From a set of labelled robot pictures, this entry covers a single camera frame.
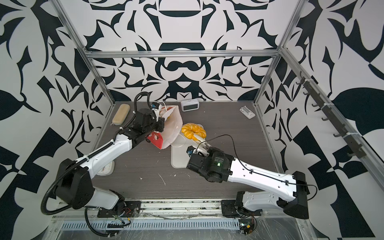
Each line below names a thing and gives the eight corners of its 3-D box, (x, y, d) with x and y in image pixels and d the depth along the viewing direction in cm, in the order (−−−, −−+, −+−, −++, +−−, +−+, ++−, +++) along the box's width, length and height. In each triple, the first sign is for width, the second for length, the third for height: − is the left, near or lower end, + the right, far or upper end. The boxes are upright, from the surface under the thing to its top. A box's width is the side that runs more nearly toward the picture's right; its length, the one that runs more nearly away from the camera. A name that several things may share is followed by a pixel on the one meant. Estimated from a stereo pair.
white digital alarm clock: (181, 112, 114) (181, 107, 110) (180, 105, 119) (180, 100, 114) (199, 110, 116) (200, 105, 111) (197, 103, 120) (198, 98, 116)
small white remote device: (249, 119, 112) (250, 117, 111) (238, 110, 118) (239, 108, 117) (254, 116, 114) (255, 114, 113) (244, 107, 120) (244, 105, 119)
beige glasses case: (114, 125, 108) (111, 121, 105) (121, 108, 119) (119, 103, 116) (125, 126, 108) (122, 121, 105) (131, 108, 119) (129, 103, 116)
